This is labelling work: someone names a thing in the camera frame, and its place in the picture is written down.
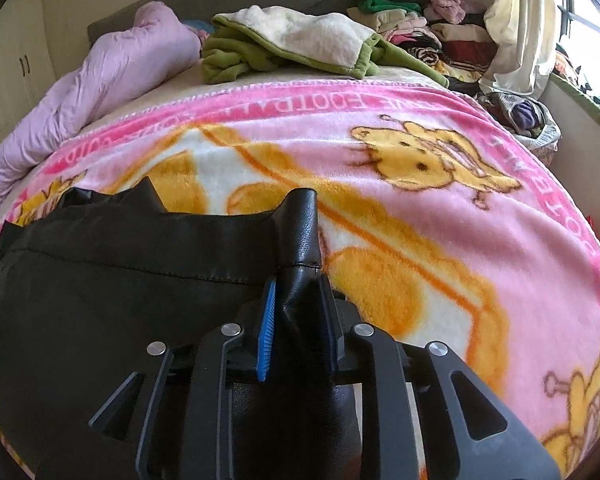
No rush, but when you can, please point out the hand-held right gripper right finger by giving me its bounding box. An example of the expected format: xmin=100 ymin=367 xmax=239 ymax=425
xmin=319 ymin=277 xmax=561 ymax=480

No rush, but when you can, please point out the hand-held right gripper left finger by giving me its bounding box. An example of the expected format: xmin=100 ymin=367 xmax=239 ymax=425
xmin=87 ymin=280 xmax=279 ymax=480

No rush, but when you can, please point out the black leather jacket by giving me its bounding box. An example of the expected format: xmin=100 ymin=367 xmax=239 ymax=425
xmin=0 ymin=180 xmax=376 ymax=480

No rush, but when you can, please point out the pile of folded clothes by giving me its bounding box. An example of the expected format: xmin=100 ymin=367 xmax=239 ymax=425
xmin=347 ymin=0 xmax=501 ymax=96

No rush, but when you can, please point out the pink printed blanket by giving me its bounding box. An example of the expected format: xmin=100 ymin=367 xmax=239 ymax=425
xmin=0 ymin=77 xmax=600 ymax=480

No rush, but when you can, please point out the green and cream fleece blanket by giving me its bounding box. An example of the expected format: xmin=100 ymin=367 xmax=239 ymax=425
xmin=200 ymin=5 xmax=451 ymax=86

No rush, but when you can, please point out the lilac duvet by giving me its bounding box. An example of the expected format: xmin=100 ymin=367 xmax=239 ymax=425
xmin=0 ymin=1 xmax=203 ymax=216

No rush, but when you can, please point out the colourful clutter heap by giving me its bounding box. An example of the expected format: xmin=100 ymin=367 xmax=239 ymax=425
xmin=550 ymin=45 xmax=600 ymax=151

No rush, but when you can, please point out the cream curtain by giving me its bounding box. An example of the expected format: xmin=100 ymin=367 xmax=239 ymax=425
xmin=480 ymin=0 xmax=563 ymax=96

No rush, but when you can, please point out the white wardrobe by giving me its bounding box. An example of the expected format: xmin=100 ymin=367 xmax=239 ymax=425
xmin=0 ymin=0 xmax=56 ymax=171

